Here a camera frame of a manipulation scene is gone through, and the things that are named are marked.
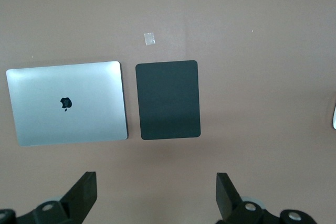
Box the silver closed laptop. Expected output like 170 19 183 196
6 60 129 147

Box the black rectangular mouse pad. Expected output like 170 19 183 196
135 60 202 141

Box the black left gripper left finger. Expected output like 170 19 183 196
15 171 98 224

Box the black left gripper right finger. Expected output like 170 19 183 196
216 173 279 224

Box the clear tape piece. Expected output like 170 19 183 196
143 32 156 46

